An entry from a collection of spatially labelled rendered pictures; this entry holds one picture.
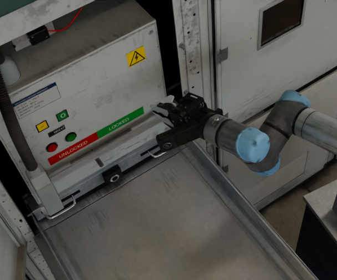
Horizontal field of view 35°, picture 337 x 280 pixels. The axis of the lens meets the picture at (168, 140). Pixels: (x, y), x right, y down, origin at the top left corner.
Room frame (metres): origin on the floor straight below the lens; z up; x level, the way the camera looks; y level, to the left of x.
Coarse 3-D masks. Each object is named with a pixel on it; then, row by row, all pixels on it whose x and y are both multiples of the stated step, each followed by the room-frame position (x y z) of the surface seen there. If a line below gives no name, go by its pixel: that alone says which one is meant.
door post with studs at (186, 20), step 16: (176, 0) 1.07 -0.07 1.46; (192, 0) 1.09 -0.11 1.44; (176, 16) 1.07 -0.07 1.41; (192, 16) 1.09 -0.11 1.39; (176, 32) 1.07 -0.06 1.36; (192, 32) 1.09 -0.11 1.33; (192, 48) 1.09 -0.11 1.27; (192, 64) 1.08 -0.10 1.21; (192, 80) 1.08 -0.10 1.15; (192, 96) 1.08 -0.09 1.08
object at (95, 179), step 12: (144, 144) 1.04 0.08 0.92; (156, 144) 1.05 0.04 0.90; (132, 156) 1.01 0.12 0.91; (144, 156) 1.03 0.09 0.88; (108, 168) 0.97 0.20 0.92; (84, 180) 0.94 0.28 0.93; (96, 180) 0.95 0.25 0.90; (60, 192) 0.91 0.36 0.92; (72, 192) 0.91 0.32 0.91; (84, 192) 0.93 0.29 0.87; (36, 204) 0.88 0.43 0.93; (36, 216) 0.86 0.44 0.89
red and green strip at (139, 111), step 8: (136, 112) 1.04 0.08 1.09; (120, 120) 1.02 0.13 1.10; (128, 120) 1.03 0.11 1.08; (104, 128) 0.99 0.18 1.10; (112, 128) 1.00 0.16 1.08; (88, 136) 0.97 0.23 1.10; (96, 136) 0.98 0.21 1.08; (80, 144) 0.96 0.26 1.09; (64, 152) 0.94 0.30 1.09; (72, 152) 0.94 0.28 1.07; (48, 160) 0.91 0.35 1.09; (56, 160) 0.92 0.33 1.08
